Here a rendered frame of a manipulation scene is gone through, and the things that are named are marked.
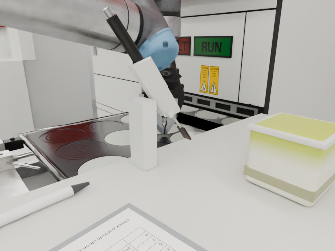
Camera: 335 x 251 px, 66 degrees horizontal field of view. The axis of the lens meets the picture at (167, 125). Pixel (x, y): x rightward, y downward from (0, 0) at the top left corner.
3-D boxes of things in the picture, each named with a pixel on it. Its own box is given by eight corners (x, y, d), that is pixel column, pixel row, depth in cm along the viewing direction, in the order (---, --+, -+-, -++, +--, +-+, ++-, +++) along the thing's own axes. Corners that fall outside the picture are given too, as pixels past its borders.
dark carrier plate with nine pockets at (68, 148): (142, 111, 83) (142, 110, 83) (231, 142, 58) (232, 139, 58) (26, 137, 61) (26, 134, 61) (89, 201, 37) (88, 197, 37)
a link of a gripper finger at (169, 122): (174, 127, 65) (175, 91, 62) (177, 136, 59) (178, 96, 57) (162, 128, 65) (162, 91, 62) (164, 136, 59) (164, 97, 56)
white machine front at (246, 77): (101, 106, 120) (93, 13, 107) (260, 168, 62) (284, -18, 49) (94, 107, 118) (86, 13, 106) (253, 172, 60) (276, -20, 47)
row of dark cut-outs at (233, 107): (142, 91, 89) (142, 84, 88) (257, 119, 57) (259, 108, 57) (141, 91, 88) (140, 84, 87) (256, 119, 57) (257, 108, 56)
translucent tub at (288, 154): (272, 161, 33) (280, 110, 31) (338, 184, 28) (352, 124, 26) (240, 181, 29) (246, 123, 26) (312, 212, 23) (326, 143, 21)
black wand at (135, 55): (104, 11, 24) (113, 4, 24) (97, 13, 25) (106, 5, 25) (189, 143, 36) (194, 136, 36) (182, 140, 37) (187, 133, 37)
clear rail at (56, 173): (24, 137, 63) (23, 131, 62) (93, 209, 36) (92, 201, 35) (17, 138, 62) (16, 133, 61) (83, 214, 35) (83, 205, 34)
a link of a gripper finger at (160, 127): (162, 128, 65) (162, 91, 62) (164, 136, 59) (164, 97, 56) (150, 128, 64) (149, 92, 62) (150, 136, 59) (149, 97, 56)
